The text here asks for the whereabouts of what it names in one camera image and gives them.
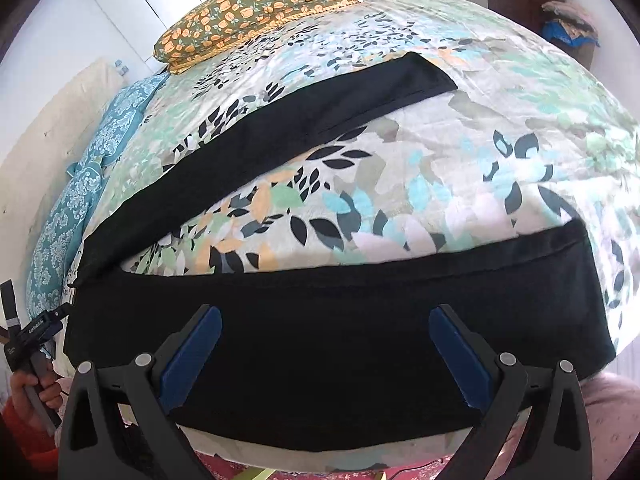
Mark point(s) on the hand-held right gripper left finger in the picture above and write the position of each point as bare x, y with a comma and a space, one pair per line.
192, 355

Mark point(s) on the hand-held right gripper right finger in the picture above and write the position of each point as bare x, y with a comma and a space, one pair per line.
457, 355

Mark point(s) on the black pants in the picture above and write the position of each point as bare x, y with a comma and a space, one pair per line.
325, 335

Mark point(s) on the person's left hand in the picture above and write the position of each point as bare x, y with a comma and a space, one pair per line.
22, 400

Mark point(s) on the teal patterned pillow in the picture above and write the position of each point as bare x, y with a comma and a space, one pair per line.
122, 115
57, 230

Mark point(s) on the leaf print bedsheet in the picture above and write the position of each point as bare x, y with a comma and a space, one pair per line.
400, 185

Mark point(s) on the cream padded headboard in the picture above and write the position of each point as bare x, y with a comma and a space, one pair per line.
45, 130

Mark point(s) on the pile of mixed clothes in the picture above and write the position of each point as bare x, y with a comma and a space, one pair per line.
570, 22

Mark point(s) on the wall switch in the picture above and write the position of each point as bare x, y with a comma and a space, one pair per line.
120, 65

